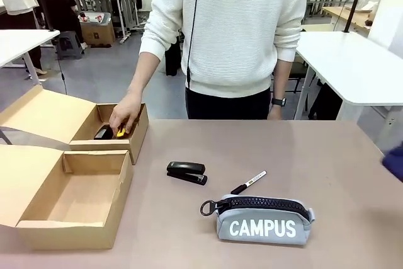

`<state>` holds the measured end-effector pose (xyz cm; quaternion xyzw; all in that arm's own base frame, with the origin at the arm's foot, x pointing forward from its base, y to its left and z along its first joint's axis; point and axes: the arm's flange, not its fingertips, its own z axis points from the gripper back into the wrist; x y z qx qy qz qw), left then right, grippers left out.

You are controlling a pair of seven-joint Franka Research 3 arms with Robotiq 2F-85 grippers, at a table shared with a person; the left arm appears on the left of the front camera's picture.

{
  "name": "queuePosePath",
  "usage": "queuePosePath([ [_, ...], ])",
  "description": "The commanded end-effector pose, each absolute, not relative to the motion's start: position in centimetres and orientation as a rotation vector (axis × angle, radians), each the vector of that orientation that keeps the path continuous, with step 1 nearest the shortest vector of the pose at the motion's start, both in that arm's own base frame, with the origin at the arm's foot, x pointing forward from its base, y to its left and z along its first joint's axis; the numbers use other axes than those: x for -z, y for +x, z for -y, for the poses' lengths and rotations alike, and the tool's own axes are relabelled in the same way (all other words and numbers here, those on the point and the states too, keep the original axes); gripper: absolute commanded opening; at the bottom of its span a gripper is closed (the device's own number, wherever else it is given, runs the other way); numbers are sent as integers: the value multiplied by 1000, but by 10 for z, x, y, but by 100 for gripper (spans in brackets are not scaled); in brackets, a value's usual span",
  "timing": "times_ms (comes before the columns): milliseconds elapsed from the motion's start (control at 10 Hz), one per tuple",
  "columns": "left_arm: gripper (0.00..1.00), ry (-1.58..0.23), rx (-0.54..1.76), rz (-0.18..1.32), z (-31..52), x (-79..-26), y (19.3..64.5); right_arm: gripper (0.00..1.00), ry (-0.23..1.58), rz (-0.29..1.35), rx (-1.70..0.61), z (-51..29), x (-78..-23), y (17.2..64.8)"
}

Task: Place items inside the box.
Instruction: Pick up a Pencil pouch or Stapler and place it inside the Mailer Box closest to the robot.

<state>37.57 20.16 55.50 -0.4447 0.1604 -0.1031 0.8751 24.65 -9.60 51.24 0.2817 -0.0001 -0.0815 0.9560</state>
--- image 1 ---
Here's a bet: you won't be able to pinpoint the person's right hand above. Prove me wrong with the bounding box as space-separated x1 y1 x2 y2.
108 91 143 134

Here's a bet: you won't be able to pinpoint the person's left hand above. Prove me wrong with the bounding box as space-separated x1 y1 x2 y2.
267 105 283 121

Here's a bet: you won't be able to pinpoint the black and white marker pen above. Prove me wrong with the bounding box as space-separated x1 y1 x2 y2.
230 169 268 196

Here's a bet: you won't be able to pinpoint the small cardboard box with lid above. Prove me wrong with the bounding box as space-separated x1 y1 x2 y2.
0 84 150 166

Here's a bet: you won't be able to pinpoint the black stapler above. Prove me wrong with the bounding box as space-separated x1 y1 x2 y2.
166 161 209 186

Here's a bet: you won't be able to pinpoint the grey CAMPUS pencil pouch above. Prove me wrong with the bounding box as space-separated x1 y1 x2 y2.
200 193 317 246

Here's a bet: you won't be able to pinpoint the navy CAMPUS pencil pouch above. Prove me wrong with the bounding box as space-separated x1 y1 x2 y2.
381 145 403 184

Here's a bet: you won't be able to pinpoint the person's right forearm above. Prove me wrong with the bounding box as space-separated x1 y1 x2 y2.
127 50 159 99

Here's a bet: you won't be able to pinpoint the person's left forearm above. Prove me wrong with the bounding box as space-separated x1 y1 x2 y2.
273 57 292 100

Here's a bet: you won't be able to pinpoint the black item in box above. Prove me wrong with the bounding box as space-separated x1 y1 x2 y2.
93 125 114 141

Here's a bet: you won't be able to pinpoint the large cardboard box with lid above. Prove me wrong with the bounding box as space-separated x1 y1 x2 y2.
0 144 135 251

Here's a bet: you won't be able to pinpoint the grey bin with red items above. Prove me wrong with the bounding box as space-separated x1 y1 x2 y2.
79 11 113 26

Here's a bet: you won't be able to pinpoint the black chair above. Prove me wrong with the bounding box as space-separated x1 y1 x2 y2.
271 56 312 94

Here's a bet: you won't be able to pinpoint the black trousers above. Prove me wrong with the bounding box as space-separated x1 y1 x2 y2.
184 86 272 121

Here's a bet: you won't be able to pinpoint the background cardboard carton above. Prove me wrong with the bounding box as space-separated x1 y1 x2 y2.
81 21 116 47

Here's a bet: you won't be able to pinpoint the grey plastic stool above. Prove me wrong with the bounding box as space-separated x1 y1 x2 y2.
54 30 86 60

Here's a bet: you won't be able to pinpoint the white table with pole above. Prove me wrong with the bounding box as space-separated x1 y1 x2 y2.
294 30 403 154

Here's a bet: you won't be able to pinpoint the white knit sweater torso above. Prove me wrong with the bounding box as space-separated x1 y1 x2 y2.
139 0 309 99

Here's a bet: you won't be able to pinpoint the wooden background table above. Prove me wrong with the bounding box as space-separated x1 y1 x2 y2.
321 5 376 35

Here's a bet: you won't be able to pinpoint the seated person in black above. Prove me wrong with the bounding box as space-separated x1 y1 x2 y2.
33 0 86 50

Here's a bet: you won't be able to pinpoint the black stand pole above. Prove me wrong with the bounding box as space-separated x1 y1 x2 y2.
343 0 369 34

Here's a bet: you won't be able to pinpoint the black hanging power cable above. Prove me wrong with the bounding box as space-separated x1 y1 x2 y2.
55 31 69 96

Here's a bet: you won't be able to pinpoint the thin black neck cable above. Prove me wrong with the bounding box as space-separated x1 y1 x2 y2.
186 0 203 89

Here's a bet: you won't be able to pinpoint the white table with cable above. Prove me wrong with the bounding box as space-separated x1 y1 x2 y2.
0 28 61 86

